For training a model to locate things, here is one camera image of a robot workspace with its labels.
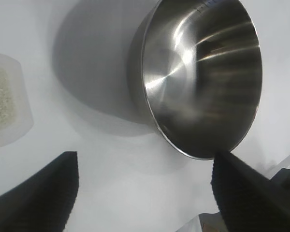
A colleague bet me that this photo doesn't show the stainless steel mixing bowl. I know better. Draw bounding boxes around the stainless steel mixing bowl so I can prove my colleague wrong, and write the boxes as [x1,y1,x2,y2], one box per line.
[127,0,263,160]

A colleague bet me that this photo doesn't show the clear plastic measuring cup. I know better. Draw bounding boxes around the clear plastic measuring cup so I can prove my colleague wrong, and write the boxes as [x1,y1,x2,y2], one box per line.
[0,51,35,149]

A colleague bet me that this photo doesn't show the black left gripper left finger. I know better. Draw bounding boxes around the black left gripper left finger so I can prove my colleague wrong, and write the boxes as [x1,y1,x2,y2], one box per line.
[0,150,80,232]

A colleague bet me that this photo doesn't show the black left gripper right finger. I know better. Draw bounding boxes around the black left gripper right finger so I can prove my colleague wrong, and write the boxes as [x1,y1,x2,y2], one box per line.
[210,150,290,232]

